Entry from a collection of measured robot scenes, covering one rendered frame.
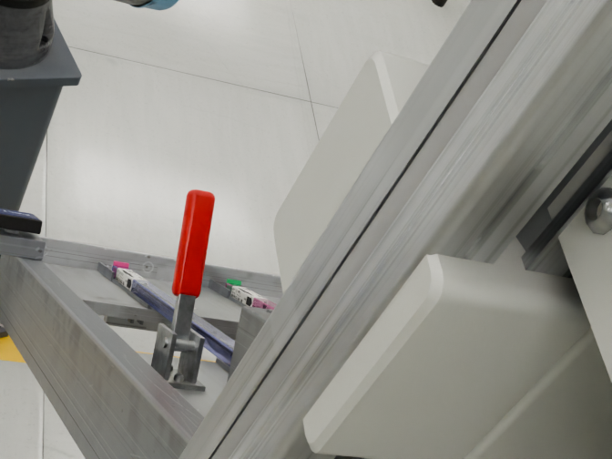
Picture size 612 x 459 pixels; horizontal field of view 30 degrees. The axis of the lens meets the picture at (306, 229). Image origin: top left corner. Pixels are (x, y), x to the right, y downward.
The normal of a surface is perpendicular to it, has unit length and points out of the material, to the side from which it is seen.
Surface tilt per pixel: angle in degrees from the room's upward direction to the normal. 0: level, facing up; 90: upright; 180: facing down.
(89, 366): 90
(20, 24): 72
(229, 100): 0
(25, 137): 90
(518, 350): 90
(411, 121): 90
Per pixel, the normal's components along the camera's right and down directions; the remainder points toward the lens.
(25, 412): 0.40, -0.64
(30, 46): 0.72, 0.49
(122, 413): -0.91, -0.16
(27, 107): 0.44, 0.76
